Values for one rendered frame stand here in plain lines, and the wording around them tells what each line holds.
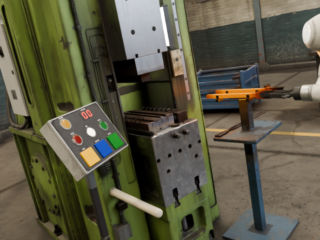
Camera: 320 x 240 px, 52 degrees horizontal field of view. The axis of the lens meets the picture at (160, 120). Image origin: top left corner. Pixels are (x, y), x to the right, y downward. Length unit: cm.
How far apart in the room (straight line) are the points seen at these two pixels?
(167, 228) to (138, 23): 124
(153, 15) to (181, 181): 101
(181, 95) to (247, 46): 774
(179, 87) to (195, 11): 852
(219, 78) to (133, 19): 386
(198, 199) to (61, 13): 139
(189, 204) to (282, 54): 774
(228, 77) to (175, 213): 374
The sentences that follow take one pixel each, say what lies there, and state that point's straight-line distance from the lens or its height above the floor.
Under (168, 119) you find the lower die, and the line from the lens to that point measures 201.
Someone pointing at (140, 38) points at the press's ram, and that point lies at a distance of 190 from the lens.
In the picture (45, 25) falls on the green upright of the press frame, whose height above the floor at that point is 165.
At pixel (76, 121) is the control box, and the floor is 115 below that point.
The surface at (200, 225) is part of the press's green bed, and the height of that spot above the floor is 17.
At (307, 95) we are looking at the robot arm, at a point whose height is 103.
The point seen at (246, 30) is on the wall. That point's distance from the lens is 989.
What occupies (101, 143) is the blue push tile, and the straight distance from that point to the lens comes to 155.
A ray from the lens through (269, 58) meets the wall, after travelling 971.
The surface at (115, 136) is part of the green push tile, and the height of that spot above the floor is 103.
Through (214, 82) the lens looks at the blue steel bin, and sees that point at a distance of 566.
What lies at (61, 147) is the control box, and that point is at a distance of 146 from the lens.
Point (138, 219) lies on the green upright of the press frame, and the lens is 220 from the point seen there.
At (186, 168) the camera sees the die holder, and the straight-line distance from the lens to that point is 209.
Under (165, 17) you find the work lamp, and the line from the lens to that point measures 217.
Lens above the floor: 144
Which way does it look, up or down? 14 degrees down
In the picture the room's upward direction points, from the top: 11 degrees counter-clockwise
